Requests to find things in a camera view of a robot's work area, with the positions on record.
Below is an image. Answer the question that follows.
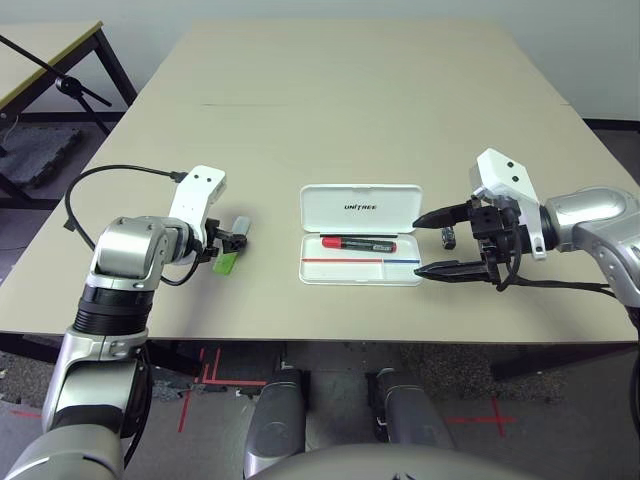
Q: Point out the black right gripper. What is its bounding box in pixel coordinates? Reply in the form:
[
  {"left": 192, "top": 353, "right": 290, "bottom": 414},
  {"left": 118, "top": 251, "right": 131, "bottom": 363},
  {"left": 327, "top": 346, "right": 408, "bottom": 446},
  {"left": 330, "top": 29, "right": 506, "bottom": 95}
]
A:
[{"left": 411, "top": 198, "right": 525, "bottom": 283}]

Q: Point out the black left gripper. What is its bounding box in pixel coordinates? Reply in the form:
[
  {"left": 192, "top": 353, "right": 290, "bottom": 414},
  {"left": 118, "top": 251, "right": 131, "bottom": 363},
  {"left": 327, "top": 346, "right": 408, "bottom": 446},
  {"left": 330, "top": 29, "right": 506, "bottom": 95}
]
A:
[{"left": 201, "top": 217, "right": 250, "bottom": 264}]

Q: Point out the black marker with red cap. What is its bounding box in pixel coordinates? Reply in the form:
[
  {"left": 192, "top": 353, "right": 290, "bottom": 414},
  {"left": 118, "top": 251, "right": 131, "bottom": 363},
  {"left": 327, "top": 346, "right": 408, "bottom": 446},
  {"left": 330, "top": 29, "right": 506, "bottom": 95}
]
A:
[{"left": 320, "top": 236, "right": 399, "bottom": 254}]

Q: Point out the white plastic pencil case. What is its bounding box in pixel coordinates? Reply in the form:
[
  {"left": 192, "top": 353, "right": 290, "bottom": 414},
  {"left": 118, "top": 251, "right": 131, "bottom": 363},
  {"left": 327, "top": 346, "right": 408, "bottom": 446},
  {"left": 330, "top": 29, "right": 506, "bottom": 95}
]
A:
[{"left": 298, "top": 183, "right": 425, "bottom": 287}]

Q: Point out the black table base beam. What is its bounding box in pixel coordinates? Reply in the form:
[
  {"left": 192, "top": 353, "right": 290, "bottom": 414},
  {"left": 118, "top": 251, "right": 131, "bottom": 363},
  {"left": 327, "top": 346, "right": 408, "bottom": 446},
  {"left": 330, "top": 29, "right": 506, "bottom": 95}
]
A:
[
  {"left": 149, "top": 342, "right": 201, "bottom": 381},
  {"left": 489, "top": 344, "right": 626, "bottom": 381}
]

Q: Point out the grey right robot leg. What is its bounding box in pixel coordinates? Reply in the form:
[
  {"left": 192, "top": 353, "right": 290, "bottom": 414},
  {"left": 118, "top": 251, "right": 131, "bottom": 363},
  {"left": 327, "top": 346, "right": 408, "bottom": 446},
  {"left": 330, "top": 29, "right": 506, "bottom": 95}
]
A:
[{"left": 367, "top": 367, "right": 456, "bottom": 451}]

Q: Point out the grey robot leg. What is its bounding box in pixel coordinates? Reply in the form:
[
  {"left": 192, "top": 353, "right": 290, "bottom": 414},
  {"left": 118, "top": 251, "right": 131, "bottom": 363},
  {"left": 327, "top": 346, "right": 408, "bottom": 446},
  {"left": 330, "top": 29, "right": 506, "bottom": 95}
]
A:
[
  {"left": 367, "top": 367, "right": 456, "bottom": 451},
  {"left": 244, "top": 368, "right": 309, "bottom": 471}
]

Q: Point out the grey left robot leg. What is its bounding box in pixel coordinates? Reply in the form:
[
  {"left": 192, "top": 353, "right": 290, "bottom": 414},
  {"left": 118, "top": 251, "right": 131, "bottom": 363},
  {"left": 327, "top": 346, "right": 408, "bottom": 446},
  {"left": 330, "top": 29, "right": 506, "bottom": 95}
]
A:
[{"left": 244, "top": 368, "right": 309, "bottom": 471}]

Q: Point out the dark grey foam mat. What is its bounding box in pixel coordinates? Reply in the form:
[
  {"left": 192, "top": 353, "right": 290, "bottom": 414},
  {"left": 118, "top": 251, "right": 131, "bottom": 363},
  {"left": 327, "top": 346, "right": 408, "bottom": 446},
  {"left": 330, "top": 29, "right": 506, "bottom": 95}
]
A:
[{"left": 0, "top": 124, "right": 84, "bottom": 189}]

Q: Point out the black tripod stand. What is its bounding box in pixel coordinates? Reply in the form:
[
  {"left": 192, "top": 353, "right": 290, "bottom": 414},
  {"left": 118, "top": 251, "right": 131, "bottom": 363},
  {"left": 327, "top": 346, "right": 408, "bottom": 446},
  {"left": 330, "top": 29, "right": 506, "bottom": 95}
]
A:
[{"left": 0, "top": 34, "right": 114, "bottom": 136}]

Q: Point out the grey robot torso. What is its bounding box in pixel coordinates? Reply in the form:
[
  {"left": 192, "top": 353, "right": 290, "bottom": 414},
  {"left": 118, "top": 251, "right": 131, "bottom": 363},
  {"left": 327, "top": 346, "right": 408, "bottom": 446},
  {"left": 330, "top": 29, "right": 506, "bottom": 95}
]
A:
[{"left": 249, "top": 444, "right": 501, "bottom": 480}]

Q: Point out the thin black left gripper cable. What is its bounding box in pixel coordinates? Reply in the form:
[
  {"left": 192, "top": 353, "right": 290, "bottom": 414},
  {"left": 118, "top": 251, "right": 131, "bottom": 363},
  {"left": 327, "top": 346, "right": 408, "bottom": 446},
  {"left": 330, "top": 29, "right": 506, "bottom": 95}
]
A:
[{"left": 159, "top": 249, "right": 201, "bottom": 287}]

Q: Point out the thick black left camera cable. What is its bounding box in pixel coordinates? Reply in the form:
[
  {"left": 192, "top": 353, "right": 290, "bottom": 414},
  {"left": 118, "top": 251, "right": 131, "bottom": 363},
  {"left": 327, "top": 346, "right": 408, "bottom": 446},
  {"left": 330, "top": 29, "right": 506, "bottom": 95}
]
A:
[{"left": 63, "top": 163, "right": 190, "bottom": 251}]

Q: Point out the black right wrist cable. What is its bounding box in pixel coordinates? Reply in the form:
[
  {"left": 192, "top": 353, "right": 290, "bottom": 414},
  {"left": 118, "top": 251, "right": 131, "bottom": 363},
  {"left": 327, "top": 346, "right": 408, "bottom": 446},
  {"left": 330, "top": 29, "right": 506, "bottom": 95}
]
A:
[{"left": 494, "top": 227, "right": 619, "bottom": 299}]

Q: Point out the black wall baseboard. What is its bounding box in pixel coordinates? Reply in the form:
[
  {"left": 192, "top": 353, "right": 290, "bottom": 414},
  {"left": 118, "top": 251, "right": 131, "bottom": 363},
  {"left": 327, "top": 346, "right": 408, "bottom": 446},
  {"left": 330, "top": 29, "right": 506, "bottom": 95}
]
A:
[{"left": 582, "top": 117, "right": 640, "bottom": 129}]

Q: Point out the side table with black frame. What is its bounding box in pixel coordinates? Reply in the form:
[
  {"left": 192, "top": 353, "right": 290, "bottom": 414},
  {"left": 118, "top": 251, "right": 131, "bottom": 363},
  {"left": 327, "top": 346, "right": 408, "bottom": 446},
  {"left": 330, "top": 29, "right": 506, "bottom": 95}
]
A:
[{"left": 0, "top": 20, "right": 139, "bottom": 131}]

